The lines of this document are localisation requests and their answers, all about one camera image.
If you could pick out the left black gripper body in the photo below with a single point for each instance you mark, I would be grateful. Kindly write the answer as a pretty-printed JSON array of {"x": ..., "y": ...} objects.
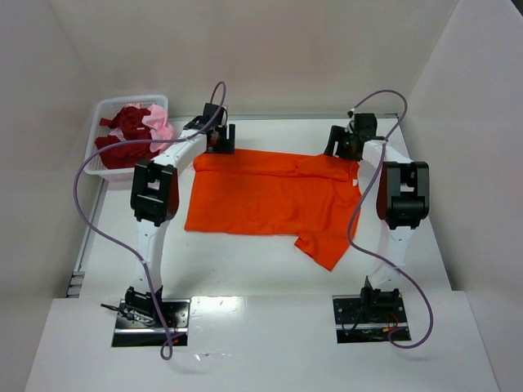
[{"x": 223, "y": 144}]

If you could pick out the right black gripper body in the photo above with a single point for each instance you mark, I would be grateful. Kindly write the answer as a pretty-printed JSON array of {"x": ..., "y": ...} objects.
[{"x": 339, "y": 144}]

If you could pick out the orange t shirt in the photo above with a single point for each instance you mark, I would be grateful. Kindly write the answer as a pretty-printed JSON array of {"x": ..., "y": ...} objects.
[{"x": 252, "y": 192}]

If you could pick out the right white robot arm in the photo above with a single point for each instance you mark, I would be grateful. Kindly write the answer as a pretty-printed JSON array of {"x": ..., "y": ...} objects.
[{"x": 402, "y": 203}]

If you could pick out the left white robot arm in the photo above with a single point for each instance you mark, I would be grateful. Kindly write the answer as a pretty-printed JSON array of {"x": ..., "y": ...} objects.
[{"x": 155, "y": 200}]

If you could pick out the pink t shirt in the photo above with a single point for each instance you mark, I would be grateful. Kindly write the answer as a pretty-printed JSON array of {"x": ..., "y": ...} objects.
[{"x": 159, "y": 126}]

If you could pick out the dark red t shirt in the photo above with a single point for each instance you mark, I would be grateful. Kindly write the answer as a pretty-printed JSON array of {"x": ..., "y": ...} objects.
[{"x": 123, "y": 156}]

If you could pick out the white plastic basket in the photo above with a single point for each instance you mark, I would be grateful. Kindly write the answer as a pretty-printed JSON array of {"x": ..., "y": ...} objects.
[{"x": 109, "y": 108}]

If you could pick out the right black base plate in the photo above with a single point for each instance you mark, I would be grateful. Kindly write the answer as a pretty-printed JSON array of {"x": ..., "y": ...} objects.
[{"x": 371, "y": 325}]

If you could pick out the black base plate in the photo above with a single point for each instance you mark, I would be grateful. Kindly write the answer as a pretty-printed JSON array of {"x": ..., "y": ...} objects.
[
  {"x": 371, "y": 325},
  {"x": 132, "y": 329}
]

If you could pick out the grey metal bracket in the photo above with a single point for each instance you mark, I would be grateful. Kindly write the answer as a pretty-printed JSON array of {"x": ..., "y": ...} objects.
[{"x": 75, "y": 284}]

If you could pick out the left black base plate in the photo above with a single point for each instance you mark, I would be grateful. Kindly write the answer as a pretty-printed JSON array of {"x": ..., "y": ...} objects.
[{"x": 132, "y": 329}]

